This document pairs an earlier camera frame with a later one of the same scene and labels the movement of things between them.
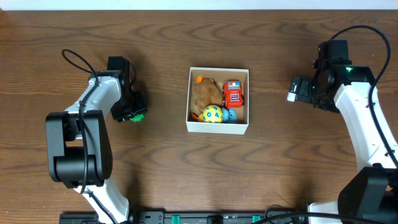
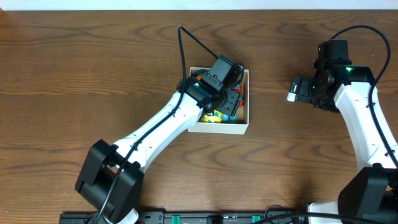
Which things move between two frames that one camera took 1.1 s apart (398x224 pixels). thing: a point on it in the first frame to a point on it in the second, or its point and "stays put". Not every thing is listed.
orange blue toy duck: [229, 116] stays put
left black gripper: [131, 109] to [233, 101]
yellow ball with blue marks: [212, 114] stays put
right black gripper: [303, 94] stays put
